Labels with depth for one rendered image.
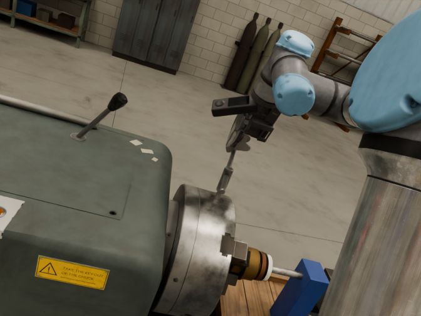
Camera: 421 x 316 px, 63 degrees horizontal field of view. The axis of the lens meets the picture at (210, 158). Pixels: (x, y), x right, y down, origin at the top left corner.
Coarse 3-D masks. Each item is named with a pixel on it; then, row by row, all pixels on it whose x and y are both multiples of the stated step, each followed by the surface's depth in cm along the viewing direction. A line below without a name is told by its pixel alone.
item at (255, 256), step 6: (252, 252) 88; (258, 252) 89; (252, 258) 87; (258, 258) 88; (264, 258) 89; (252, 264) 87; (258, 264) 87; (264, 264) 88; (234, 270) 88; (240, 270) 88; (246, 270) 86; (252, 270) 87; (258, 270) 88; (264, 270) 88; (240, 276) 88; (246, 276) 87; (252, 276) 87; (258, 276) 88; (264, 276) 88
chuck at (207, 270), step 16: (208, 192) 85; (208, 208) 78; (224, 208) 80; (208, 224) 75; (224, 224) 77; (208, 240) 74; (192, 256) 72; (208, 256) 73; (224, 256) 73; (192, 272) 72; (208, 272) 72; (224, 272) 73; (192, 288) 72; (208, 288) 73; (176, 304) 74; (192, 304) 74; (208, 304) 74
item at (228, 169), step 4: (224, 168) 80; (228, 168) 80; (224, 172) 80; (228, 172) 79; (220, 180) 81; (228, 180) 80; (220, 184) 81; (216, 188) 82; (220, 188) 81; (216, 192) 82; (216, 196) 82; (220, 196) 82; (216, 200) 82
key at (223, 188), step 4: (232, 152) 91; (232, 156) 90; (232, 160) 88; (228, 164) 86; (224, 176) 79; (228, 176) 80; (224, 180) 76; (224, 184) 74; (224, 188) 72; (220, 192) 71; (224, 192) 71
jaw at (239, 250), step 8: (224, 240) 75; (232, 240) 76; (224, 248) 75; (232, 248) 77; (240, 248) 77; (232, 256) 76; (240, 256) 77; (248, 256) 85; (232, 264) 85; (240, 264) 83; (248, 264) 84
